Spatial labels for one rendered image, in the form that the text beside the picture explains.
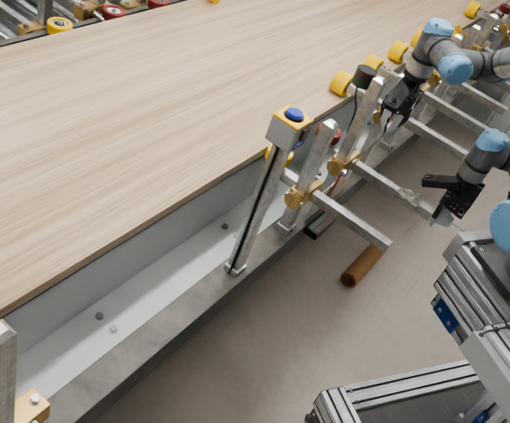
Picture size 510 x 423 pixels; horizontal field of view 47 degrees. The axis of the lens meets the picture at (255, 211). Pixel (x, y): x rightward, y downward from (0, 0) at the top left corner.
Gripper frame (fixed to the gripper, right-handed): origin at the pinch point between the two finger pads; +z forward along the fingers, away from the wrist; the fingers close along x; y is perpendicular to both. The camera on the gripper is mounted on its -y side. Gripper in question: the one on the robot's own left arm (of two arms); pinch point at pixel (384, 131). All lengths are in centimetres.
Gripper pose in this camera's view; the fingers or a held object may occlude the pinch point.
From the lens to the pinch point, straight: 183.3
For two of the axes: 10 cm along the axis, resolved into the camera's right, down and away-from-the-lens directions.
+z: -2.6, 7.0, 6.7
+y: 5.9, -4.4, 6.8
